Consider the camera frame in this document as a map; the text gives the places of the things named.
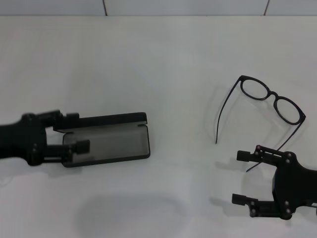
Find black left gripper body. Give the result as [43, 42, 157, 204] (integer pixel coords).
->
[0, 113, 48, 167]

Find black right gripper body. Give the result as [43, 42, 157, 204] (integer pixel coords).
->
[272, 151, 317, 221]

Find black round-lens glasses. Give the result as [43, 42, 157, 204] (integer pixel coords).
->
[214, 75, 307, 173]

